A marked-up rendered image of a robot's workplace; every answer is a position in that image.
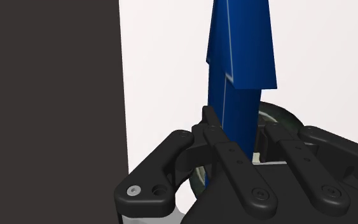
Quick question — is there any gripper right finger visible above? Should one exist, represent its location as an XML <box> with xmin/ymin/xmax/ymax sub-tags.
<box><xmin>263</xmin><ymin>122</ymin><xmax>358</xmax><ymax>218</ymax></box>

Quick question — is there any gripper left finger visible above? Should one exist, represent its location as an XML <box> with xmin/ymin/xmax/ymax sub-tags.
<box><xmin>113</xmin><ymin>105</ymin><xmax>279</xmax><ymax>220</ymax></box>

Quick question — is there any blue box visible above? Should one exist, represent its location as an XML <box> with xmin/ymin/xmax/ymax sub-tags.
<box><xmin>205</xmin><ymin>0</ymin><xmax>278</xmax><ymax>189</ymax></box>

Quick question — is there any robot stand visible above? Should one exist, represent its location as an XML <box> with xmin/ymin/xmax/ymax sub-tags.
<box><xmin>0</xmin><ymin>0</ymin><xmax>130</xmax><ymax>224</ymax></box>

